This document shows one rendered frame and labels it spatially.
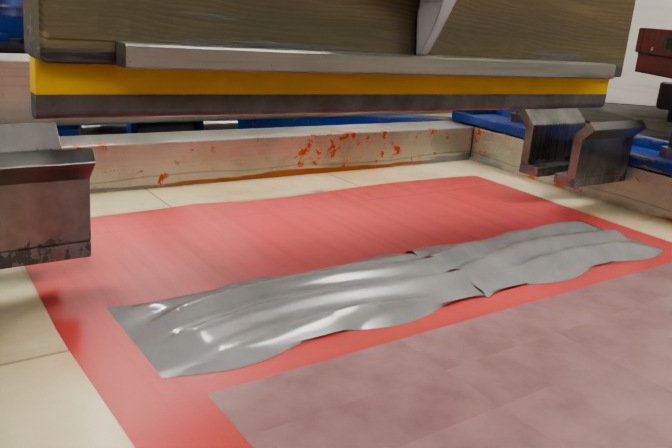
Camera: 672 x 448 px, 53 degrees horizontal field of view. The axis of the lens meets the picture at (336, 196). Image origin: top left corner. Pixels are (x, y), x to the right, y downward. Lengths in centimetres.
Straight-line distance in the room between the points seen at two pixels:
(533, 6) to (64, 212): 30
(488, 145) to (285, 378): 47
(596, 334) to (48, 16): 28
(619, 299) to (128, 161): 34
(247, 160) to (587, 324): 30
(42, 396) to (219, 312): 9
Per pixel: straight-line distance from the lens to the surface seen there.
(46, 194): 32
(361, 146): 62
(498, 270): 41
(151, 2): 31
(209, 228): 44
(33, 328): 32
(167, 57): 30
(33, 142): 37
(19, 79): 56
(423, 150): 67
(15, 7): 112
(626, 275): 45
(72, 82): 31
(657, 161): 60
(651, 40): 153
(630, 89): 265
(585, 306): 39
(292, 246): 42
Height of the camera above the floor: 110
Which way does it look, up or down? 16 degrees down
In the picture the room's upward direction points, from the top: 5 degrees clockwise
